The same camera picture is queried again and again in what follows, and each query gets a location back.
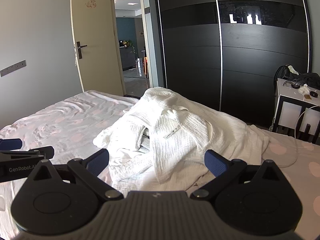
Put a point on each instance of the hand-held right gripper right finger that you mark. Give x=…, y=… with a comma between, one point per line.
x=213, y=162

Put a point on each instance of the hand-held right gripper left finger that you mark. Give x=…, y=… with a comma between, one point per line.
x=98, y=162

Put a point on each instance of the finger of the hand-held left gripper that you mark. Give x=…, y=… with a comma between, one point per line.
x=10, y=144
x=30, y=153

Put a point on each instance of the white crinkle shirt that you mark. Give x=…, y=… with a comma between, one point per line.
x=200, y=135

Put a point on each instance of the bed with pink-dotted sheet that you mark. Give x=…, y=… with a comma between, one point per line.
x=62, y=120

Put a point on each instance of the dark grey hallway cabinet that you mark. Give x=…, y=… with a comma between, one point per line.
x=127, y=60

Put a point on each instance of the orange stool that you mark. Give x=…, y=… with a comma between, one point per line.
x=145, y=66

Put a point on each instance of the black sliding wardrobe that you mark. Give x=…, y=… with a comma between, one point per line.
x=190, y=55

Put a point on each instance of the black backpack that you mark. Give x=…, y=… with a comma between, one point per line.
x=281, y=73

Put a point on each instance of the white crumpled tissue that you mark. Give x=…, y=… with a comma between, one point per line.
x=303, y=89

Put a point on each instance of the dark cloth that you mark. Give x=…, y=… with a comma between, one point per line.
x=307, y=78

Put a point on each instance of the cream room door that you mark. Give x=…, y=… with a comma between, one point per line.
x=97, y=30

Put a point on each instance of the grey wall switch panel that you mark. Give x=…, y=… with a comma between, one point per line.
x=12, y=68

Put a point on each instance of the white side table black frame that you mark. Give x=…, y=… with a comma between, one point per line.
x=287, y=110

